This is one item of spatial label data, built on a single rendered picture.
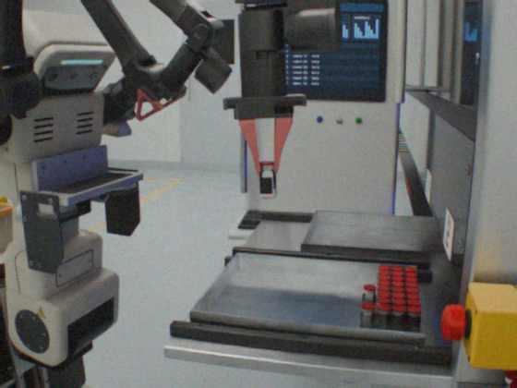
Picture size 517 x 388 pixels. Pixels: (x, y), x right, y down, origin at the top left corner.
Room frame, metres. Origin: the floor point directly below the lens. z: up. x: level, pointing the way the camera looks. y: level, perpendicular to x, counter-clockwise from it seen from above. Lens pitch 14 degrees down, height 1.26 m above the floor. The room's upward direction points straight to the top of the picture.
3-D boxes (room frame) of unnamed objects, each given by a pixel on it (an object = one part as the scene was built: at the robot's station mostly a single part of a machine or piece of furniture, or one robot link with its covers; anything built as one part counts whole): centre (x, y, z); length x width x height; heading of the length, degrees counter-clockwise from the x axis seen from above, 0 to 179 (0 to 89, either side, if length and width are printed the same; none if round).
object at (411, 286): (0.74, -0.24, 0.90); 0.18 x 0.02 x 0.05; 166
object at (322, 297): (0.77, -0.09, 0.90); 0.34 x 0.26 x 0.04; 76
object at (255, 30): (0.66, -0.01, 1.31); 0.07 x 0.06 x 0.07; 71
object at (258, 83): (0.66, -0.01, 1.25); 0.10 x 0.07 x 0.07; 91
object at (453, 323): (0.49, -0.22, 0.99); 0.04 x 0.04 x 0.04; 77
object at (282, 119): (0.66, -0.01, 1.17); 0.07 x 0.07 x 0.09; 1
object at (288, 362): (0.93, -0.17, 0.87); 0.70 x 0.48 x 0.02; 167
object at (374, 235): (1.08, -0.28, 0.90); 0.34 x 0.26 x 0.04; 77
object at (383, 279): (0.75, -0.20, 0.90); 0.18 x 0.02 x 0.05; 166
